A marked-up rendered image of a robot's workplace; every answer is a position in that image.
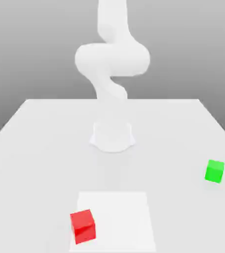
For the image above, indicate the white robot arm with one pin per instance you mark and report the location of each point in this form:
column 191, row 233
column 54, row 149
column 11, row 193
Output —
column 112, row 59

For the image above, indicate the small red cube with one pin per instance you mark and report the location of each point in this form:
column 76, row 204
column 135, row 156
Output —
column 82, row 225

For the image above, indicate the small green cube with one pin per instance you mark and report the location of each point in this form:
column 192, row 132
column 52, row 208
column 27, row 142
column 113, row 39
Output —
column 214, row 172

